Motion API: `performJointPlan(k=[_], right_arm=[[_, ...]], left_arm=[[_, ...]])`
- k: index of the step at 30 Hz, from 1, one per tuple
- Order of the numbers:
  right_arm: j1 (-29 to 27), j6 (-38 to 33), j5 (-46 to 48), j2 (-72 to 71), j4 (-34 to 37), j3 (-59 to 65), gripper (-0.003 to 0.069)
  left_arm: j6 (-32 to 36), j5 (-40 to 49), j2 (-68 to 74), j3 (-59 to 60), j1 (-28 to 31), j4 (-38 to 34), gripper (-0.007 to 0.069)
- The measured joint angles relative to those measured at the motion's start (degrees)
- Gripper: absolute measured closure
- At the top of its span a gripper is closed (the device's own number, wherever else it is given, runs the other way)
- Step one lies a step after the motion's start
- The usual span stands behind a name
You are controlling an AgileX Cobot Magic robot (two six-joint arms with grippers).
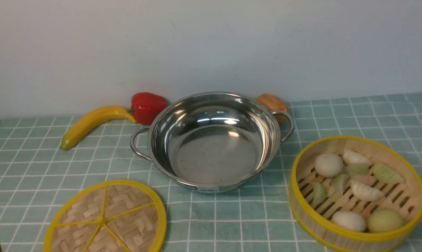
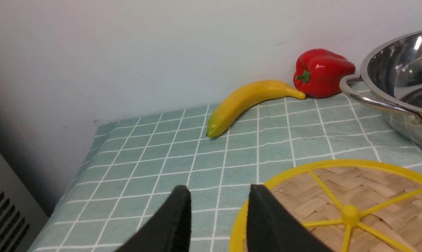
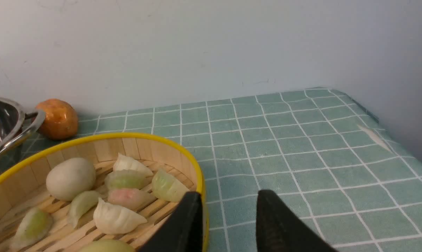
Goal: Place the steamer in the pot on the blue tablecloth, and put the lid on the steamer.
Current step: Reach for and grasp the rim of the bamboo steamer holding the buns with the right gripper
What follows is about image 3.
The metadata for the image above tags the green checkered tablecloth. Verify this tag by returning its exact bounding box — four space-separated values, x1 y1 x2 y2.
0 88 422 252

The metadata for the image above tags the brown potato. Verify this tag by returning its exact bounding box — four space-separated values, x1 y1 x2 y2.
35 98 79 140

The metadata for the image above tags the green round bun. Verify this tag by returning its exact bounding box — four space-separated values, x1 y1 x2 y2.
78 239 135 252

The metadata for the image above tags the pink dumpling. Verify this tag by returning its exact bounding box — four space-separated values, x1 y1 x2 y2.
107 188 157 210

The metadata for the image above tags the stainless steel pot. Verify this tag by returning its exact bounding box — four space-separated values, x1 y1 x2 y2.
0 97 45 158

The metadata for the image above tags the white round bun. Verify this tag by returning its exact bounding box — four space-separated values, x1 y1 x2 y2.
45 157 96 201

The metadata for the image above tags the green dumpling left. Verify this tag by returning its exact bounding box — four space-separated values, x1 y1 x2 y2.
9 207 53 250

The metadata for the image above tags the white dumpling front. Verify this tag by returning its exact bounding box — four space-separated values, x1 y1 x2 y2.
93 198 147 235

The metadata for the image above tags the bamboo steamer basket yellow rim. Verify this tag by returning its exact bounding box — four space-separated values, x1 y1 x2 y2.
0 132 209 252

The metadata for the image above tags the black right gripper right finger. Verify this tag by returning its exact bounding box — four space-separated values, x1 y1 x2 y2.
256 190 336 252

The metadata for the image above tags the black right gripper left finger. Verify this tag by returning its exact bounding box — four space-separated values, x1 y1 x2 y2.
138 191 203 252

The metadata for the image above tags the light green dumpling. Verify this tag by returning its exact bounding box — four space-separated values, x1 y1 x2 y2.
67 190 102 229

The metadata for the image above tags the white dumpling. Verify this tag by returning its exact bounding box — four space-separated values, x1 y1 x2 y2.
112 153 153 177
93 198 147 235

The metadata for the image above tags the pale green dumpling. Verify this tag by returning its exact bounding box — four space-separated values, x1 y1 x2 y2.
151 168 190 202

